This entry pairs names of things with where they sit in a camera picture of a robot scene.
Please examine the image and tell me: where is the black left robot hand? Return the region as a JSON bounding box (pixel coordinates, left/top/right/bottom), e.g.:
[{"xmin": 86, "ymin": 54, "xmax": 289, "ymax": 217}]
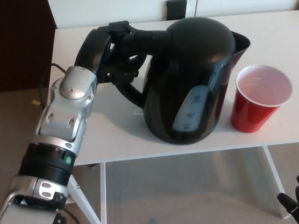
[{"xmin": 74, "ymin": 21, "xmax": 141, "ymax": 84}]

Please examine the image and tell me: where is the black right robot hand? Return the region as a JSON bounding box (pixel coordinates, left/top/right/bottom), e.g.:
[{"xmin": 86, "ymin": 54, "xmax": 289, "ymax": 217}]
[{"xmin": 277, "ymin": 175, "xmax": 299, "ymax": 219}]

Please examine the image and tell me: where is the black electric kettle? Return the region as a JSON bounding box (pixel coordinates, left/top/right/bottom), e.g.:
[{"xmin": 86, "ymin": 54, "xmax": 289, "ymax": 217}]
[{"xmin": 112, "ymin": 16, "xmax": 251, "ymax": 145}]

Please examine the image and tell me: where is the red plastic cup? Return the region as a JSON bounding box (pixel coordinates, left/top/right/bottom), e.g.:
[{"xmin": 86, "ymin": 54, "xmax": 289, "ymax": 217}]
[{"xmin": 230, "ymin": 64, "xmax": 293, "ymax": 133}]

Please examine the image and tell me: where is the dark brown wooden panel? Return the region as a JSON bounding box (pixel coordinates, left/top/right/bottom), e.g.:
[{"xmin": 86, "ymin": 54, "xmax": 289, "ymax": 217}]
[{"xmin": 0, "ymin": 0, "xmax": 57, "ymax": 91}]

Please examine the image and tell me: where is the white metal table leg frame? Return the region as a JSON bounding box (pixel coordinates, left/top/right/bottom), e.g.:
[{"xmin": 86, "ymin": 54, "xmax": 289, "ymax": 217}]
[
  {"xmin": 67, "ymin": 162, "xmax": 108, "ymax": 224},
  {"xmin": 263, "ymin": 146, "xmax": 299, "ymax": 220}
]

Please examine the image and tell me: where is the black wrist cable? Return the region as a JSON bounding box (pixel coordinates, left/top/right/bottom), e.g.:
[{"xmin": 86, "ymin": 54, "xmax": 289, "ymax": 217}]
[{"xmin": 39, "ymin": 62, "xmax": 70, "ymax": 108}]

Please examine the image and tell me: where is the black wall socket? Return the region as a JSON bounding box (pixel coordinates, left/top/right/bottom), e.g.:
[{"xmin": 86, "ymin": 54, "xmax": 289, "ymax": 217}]
[{"xmin": 166, "ymin": 0, "xmax": 187, "ymax": 19}]

